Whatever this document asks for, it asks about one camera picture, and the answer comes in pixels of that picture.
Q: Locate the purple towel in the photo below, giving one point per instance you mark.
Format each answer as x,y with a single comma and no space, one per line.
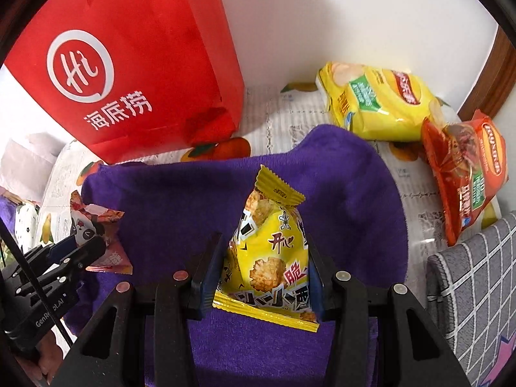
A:
181,201

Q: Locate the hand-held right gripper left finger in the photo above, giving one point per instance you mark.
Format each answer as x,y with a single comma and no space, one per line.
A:
206,282

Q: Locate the pink red snack packet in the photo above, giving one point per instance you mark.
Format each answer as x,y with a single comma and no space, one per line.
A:
115,260

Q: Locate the orange chip bag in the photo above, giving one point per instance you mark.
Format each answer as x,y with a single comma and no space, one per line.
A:
463,169

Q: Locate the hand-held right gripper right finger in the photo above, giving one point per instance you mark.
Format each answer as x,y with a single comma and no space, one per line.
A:
316,290

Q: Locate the white plastic bag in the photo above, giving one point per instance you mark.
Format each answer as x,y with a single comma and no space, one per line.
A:
28,165

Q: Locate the grey checked blanket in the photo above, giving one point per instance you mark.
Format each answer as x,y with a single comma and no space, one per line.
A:
475,274

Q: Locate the wooden door frame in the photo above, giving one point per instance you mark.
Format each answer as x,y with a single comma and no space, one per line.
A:
496,76

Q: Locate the white black-spotted object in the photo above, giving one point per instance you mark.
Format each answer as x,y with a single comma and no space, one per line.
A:
26,225

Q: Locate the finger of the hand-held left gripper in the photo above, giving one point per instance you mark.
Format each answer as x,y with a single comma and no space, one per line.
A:
82,256
56,250

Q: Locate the yellow snack packet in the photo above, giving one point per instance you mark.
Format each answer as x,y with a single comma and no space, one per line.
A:
266,250

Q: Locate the yellow chip bag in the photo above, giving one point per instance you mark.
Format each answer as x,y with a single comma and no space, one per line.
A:
383,105

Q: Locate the red paper bag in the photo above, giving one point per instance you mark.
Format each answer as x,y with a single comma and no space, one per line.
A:
141,48

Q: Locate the person's left hand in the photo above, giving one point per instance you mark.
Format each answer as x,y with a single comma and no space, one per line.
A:
50,356

